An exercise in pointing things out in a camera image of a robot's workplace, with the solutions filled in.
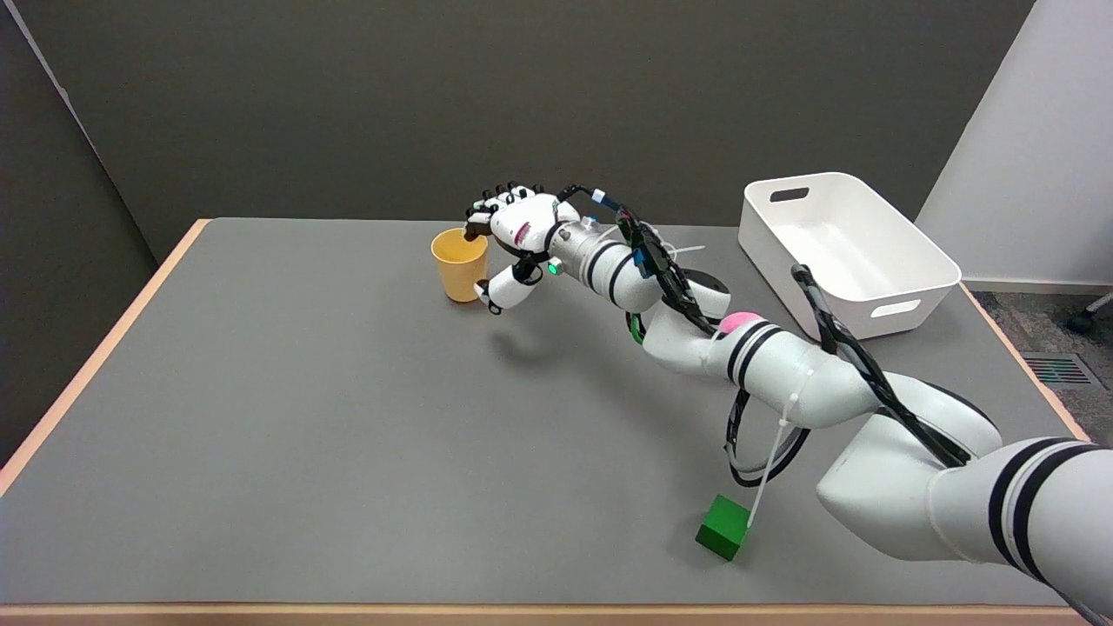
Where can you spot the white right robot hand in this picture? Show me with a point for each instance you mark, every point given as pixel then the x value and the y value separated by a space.
pixel 520 236

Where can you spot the yellow cup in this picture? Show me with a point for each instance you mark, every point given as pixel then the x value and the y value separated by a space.
pixel 458 266

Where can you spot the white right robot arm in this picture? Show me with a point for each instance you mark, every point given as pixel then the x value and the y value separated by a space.
pixel 835 400

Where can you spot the pink peach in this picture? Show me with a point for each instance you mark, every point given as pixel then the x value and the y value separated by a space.
pixel 737 322

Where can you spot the white plastic bin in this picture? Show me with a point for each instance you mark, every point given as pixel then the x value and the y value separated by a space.
pixel 856 248

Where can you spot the green cube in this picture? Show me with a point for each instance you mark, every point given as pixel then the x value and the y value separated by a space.
pixel 723 527

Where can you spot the floor vent grille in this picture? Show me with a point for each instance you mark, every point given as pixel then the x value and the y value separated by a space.
pixel 1061 370

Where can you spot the black chair caster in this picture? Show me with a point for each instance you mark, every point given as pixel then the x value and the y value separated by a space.
pixel 1083 322

